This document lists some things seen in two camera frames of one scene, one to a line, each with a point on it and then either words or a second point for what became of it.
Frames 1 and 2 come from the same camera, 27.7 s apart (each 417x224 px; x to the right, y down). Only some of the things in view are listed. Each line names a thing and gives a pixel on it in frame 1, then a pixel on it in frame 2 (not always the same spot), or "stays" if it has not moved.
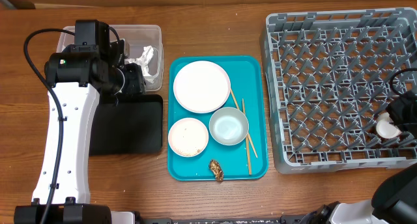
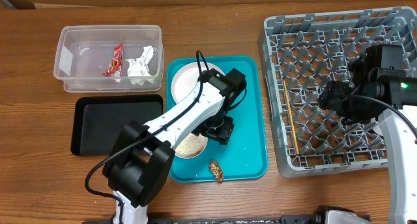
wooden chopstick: [249, 135] → [290, 116]
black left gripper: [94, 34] → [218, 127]
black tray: [133, 126] stays
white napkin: [143, 60] stays
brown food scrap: [215, 168] stays
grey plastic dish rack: [330, 75] stays
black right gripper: [396, 109] → [330, 97]
